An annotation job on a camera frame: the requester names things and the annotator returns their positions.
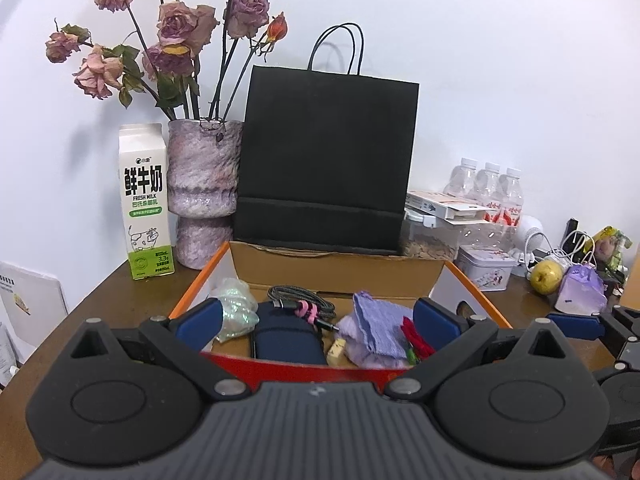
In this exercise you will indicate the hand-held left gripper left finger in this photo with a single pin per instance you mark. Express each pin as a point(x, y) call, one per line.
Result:
point(202, 322)

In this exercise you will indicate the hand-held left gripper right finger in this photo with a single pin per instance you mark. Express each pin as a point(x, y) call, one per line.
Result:
point(435, 322)

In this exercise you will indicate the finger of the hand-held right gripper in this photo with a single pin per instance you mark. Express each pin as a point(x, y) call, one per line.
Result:
point(582, 325)

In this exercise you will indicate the red fabric ornament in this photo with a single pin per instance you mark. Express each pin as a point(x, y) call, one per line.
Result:
point(412, 332)

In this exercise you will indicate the iridescent plastic bag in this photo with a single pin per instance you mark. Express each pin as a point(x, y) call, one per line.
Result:
point(237, 305)

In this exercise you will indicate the lavender towel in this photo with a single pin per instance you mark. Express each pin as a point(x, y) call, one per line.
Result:
point(370, 360)

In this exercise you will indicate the navy zipper pouch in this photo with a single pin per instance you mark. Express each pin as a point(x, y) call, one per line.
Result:
point(285, 340)

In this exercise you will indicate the red cardboard box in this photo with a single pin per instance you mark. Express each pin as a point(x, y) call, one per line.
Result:
point(300, 265)

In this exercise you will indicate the purple tissue pack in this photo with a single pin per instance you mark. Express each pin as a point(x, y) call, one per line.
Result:
point(580, 290)

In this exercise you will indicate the green yellow apple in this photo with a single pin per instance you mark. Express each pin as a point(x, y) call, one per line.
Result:
point(547, 277)

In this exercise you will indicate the floral tin box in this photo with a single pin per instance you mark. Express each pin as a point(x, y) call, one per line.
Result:
point(485, 270)

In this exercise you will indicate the clear container of seeds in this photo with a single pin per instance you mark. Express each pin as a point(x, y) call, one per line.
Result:
point(425, 247)

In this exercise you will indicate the colourful snack packet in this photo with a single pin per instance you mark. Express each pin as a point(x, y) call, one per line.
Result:
point(612, 247)

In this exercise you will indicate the black power adapter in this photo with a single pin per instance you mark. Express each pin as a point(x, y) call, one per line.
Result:
point(572, 232)

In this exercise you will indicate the small white desk fan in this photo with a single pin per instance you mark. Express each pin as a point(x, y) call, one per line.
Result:
point(530, 232)

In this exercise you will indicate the flat white carton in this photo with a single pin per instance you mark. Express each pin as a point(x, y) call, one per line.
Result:
point(425, 202)

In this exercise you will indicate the white green milk carton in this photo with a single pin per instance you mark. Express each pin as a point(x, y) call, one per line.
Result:
point(145, 210)

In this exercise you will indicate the purple textured vase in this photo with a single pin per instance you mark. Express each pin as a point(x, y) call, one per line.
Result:
point(200, 175)

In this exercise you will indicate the white board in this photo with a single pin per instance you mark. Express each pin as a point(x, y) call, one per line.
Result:
point(30, 300)

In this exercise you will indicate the black paper bag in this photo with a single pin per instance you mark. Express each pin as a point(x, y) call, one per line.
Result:
point(325, 160)

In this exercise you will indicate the bunch of dried roses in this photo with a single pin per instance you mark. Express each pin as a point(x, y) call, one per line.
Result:
point(180, 22)

